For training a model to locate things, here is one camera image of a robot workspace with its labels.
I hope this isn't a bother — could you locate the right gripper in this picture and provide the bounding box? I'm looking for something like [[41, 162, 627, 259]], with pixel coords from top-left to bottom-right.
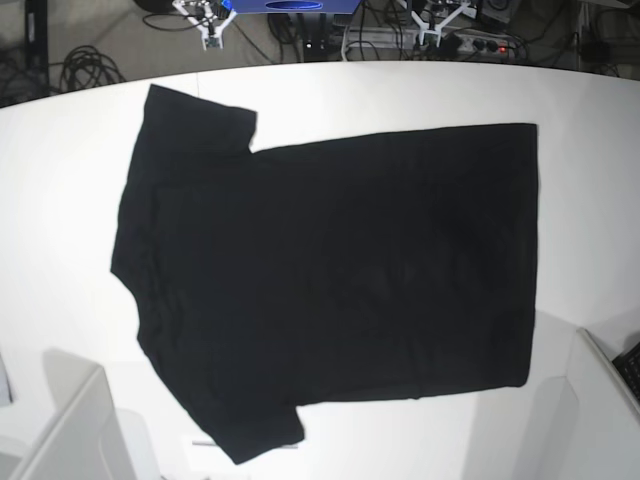
[[172, 0, 235, 36]]

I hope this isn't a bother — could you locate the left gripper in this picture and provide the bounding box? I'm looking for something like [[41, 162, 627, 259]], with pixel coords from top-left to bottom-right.
[[410, 0, 476, 35]]

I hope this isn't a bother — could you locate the black T-shirt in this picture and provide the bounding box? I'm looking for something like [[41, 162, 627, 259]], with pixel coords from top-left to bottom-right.
[[111, 85, 539, 444]]

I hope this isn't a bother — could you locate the white power strip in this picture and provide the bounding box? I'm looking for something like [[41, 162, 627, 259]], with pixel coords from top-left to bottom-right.
[[341, 26, 520, 59]]

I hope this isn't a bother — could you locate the black keyboard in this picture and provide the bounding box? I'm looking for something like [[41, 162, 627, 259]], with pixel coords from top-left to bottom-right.
[[613, 344, 640, 400]]

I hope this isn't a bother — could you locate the white left bin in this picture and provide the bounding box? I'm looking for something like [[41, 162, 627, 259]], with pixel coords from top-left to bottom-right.
[[1, 351, 162, 479]]

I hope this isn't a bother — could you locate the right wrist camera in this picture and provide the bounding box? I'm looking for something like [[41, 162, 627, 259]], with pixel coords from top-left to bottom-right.
[[202, 35, 224, 50]]

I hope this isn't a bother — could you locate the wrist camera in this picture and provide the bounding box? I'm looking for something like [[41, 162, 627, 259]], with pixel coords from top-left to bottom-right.
[[202, 35, 224, 50], [418, 33, 441, 49]]

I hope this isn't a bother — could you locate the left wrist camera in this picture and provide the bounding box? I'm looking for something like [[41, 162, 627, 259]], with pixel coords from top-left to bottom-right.
[[418, 33, 441, 49]]

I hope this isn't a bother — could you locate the coiled black cable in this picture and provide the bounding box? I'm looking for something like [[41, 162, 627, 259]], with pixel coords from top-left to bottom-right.
[[59, 45, 126, 92]]

